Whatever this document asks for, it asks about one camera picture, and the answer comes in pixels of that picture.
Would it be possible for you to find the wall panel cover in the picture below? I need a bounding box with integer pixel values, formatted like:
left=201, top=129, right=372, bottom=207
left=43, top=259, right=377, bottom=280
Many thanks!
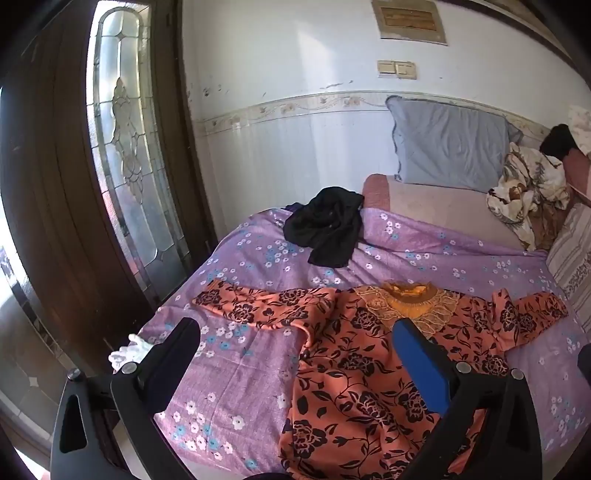
left=372, top=0, right=450, bottom=46

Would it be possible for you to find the orange black floral garment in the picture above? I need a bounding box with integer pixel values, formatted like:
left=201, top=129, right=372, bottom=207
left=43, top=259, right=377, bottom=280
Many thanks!
left=193, top=279, right=570, bottom=480

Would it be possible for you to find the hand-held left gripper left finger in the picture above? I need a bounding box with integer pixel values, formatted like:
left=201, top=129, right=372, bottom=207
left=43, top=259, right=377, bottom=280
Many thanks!
left=50, top=316, right=204, bottom=480

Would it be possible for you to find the striped pillow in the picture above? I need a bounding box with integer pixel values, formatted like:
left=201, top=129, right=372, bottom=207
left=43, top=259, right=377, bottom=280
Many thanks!
left=545, top=203, right=591, bottom=319

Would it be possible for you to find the purple floral bedsheet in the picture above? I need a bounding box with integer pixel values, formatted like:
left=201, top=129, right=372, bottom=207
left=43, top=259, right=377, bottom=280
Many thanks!
left=108, top=207, right=591, bottom=480

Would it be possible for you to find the small black cloth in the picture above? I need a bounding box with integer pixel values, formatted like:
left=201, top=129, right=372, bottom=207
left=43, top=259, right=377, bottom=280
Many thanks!
left=539, top=124, right=576, bottom=160

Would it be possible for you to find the cream floral cloth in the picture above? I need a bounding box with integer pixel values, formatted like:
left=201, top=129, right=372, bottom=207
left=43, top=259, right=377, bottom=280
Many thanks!
left=486, top=142, right=573, bottom=252

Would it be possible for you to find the white crumpled cloth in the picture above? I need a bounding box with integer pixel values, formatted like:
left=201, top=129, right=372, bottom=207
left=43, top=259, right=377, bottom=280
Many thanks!
left=568, top=105, right=591, bottom=156

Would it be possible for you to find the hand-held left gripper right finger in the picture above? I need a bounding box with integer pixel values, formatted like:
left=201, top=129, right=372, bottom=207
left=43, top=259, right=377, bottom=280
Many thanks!
left=392, top=318, right=540, bottom=480

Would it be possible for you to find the grey-blue pillow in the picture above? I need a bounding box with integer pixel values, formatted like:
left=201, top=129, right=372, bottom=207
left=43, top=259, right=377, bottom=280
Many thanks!
left=386, top=95, right=524, bottom=193

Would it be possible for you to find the pink pillow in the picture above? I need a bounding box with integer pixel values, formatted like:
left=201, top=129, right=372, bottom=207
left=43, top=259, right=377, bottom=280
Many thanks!
left=564, top=148, right=591, bottom=205

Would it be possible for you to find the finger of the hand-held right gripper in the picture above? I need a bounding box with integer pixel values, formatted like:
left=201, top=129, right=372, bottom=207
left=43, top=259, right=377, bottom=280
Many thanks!
left=577, top=344, right=591, bottom=385

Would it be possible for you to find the wooden door with glass pane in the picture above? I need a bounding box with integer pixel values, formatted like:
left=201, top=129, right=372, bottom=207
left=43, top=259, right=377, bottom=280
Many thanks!
left=0, top=0, right=219, bottom=467

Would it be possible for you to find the pink blanket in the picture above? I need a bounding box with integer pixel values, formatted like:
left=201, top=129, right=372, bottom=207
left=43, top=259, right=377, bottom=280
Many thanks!
left=361, top=174, right=550, bottom=252

